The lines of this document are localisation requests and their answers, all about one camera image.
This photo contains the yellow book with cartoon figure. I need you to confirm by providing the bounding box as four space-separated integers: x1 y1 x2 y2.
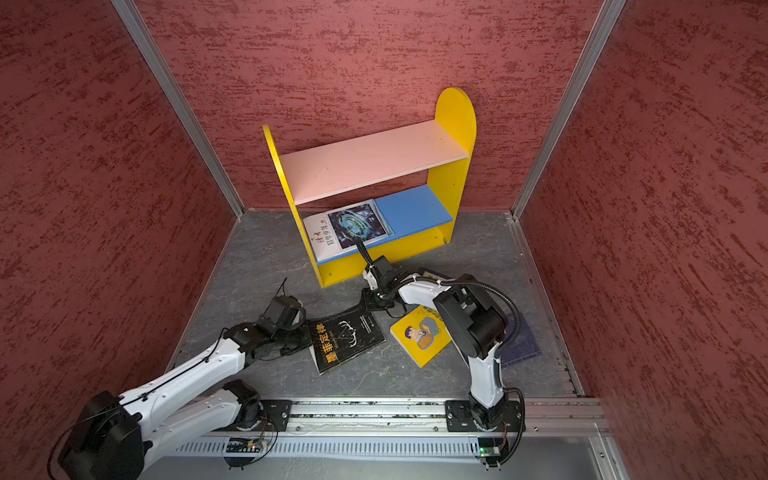
390 306 452 368

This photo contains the left corner aluminium profile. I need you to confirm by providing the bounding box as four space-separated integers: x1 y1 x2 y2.
111 0 247 219

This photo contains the left circuit board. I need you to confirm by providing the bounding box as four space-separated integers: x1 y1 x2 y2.
225 438 269 456

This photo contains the right corner aluminium profile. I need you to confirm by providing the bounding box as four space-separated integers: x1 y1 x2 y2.
511 0 626 222

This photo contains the black book with yellow text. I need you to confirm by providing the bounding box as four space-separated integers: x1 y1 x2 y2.
307 307 385 375

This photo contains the corner aluminium profile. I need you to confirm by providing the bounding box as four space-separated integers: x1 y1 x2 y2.
111 0 247 219
511 0 626 222

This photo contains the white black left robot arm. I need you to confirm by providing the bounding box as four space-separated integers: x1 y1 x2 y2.
48 295 311 479

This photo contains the dark blue book right of pair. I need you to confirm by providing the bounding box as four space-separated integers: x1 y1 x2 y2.
501 316 542 368

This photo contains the circuit board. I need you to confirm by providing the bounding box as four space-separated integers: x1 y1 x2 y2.
477 437 506 458
225 438 269 456

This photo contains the right circuit board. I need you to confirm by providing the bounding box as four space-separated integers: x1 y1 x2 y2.
477 437 506 458

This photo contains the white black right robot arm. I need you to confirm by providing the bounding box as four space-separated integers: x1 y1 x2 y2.
355 239 521 431

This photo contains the yellow pink blue bookshelf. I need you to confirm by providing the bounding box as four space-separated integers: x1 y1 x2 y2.
263 88 477 287

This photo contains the white slotted cable duct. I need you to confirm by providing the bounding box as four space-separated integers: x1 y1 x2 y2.
169 436 478 461

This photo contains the dark blue book yellow label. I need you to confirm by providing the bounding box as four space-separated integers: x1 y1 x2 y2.
417 267 451 281

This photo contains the white book with galaxy picture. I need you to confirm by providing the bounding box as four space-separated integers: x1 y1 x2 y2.
303 199 394 264

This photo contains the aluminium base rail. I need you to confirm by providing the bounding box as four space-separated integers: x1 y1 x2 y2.
276 397 613 437

